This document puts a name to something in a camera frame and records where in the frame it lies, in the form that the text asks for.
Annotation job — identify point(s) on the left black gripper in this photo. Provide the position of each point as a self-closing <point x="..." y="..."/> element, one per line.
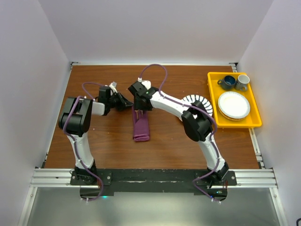
<point x="123" y="102"/>

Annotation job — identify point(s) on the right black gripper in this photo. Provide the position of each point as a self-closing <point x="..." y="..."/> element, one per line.
<point x="137" y="107"/>

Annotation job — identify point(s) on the purple cloth napkin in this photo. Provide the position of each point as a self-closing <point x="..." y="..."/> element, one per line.
<point x="141" y="130"/>

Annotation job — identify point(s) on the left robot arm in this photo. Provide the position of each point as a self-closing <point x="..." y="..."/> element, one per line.
<point x="75" y="122"/>

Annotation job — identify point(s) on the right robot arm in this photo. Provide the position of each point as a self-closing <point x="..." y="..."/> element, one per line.
<point x="198" y="124"/>

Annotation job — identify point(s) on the blue striped white plate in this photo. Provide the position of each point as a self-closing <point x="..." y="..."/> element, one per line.
<point x="205" y="102"/>

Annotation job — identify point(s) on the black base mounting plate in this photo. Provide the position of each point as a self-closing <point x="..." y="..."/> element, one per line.
<point x="152" y="181"/>

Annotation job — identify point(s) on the blue grey bowl cup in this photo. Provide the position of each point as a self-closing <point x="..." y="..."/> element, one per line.
<point x="227" y="83"/>

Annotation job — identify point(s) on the white plate in tray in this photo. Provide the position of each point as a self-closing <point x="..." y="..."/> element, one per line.
<point x="234" y="105"/>

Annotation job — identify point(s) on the white grey mug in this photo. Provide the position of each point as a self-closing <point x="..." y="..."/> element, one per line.
<point x="242" y="82"/>

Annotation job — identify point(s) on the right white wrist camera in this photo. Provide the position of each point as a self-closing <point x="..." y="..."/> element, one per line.
<point x="145" y="83"/>

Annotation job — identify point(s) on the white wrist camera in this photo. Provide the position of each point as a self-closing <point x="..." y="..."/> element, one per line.
<point x="145" y="83"/>
<point x="113" y="86"/>

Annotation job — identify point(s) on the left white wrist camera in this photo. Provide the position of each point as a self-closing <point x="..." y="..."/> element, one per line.
<point x="113" y="86"/>

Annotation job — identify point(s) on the aluminium frame rail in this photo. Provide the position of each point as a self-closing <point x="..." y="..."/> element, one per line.
<point x="253" y="201"/>

